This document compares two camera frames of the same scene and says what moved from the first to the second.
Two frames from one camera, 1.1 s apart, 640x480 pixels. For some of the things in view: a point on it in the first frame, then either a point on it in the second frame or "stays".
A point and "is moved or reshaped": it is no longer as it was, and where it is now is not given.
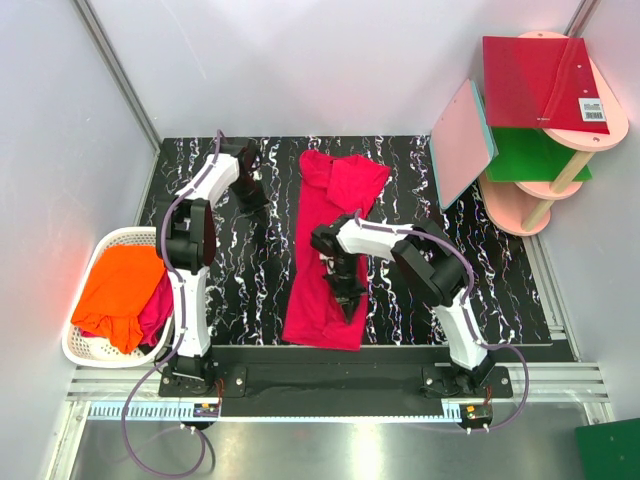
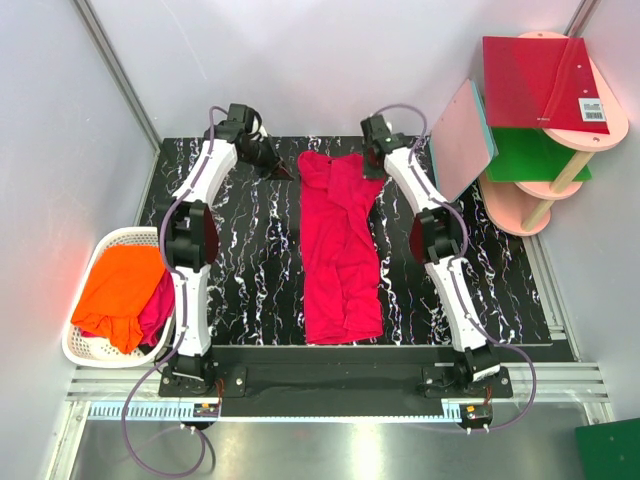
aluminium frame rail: [121, 79] stays
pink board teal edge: [461, 145] stays
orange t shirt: [119, 282] stays
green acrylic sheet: [529, 155] stays
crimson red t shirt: [328, 185] is moved or reshaped
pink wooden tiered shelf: [523, 208] stays
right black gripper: [349, 298] → [370, 174]
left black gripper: [258, 205] → [280, 172]
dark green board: [610, 450] stays
